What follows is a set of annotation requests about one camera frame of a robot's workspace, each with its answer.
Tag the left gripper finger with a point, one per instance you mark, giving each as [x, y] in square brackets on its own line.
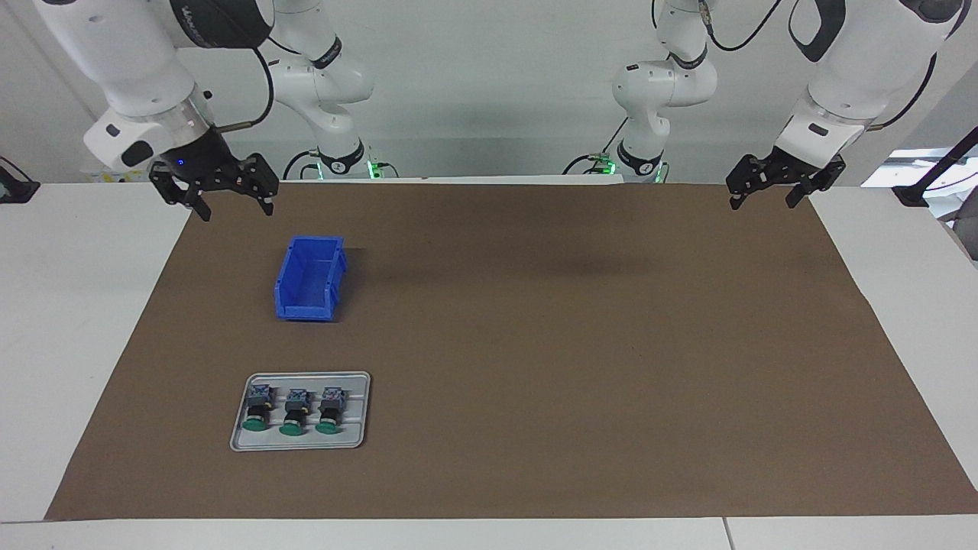
[745, 179]
[821, 183]

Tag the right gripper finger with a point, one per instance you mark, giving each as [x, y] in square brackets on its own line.
[179, 192]
[260, 179]

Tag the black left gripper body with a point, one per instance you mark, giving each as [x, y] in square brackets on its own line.
[795, 169]

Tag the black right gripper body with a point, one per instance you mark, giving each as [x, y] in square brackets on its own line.
[200, 160]

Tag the green push button switch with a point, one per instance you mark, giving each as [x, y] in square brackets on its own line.
[258, 397]
[331, 399]
[295, 401]

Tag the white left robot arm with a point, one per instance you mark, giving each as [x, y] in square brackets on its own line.
[856, 69]

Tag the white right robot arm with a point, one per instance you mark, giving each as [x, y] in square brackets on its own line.
[122, 53]

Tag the white background box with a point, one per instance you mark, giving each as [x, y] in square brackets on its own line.
[114, 177]

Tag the black angled stand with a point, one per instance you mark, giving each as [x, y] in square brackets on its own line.
[913, 195]

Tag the green lit base connector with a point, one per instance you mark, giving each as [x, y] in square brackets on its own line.
[607, 164]
[374, 169]

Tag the blue plastic bin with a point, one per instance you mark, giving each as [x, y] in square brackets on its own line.
[306, 312]

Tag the grey chair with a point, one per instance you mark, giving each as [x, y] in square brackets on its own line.
[969, 233]

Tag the grey metal tray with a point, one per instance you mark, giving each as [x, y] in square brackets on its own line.
[355, 405]

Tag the brown table mat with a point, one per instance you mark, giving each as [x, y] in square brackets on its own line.
[535, 382]

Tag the black clamp mount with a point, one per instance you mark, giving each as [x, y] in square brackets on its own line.
[15, 191]

